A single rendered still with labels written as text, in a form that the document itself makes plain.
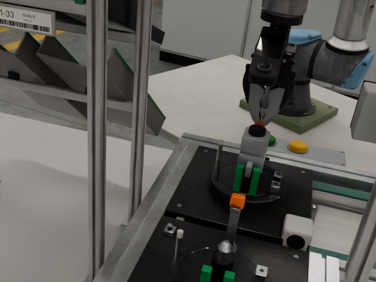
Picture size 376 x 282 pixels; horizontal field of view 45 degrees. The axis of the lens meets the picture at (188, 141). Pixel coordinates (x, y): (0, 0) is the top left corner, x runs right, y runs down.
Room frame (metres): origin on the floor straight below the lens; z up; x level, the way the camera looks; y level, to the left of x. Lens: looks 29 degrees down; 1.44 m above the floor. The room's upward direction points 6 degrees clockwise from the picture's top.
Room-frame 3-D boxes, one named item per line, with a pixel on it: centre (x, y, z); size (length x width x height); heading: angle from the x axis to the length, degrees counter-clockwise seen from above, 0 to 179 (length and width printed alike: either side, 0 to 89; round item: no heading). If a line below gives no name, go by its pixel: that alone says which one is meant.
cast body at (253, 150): (0.69, -0.11, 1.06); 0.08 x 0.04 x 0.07; 168
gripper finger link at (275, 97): (0.79, -0.15, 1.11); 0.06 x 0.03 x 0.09; 168
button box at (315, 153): (0.90, -0.24, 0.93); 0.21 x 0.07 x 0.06; 78
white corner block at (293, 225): (0.59, -0.19, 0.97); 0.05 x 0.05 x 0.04; 78
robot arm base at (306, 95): (1.33, -0.29, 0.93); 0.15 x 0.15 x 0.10
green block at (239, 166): (0.66, -0.09, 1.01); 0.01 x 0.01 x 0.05; 78
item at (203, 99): (1.29, -0.26, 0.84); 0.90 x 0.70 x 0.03; 49
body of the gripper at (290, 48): (0.80, -0.14, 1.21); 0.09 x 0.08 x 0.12; 168
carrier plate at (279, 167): (0.70, -0.12, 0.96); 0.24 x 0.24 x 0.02; 78
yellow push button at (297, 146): (0.90, -0.24, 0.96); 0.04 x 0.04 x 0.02
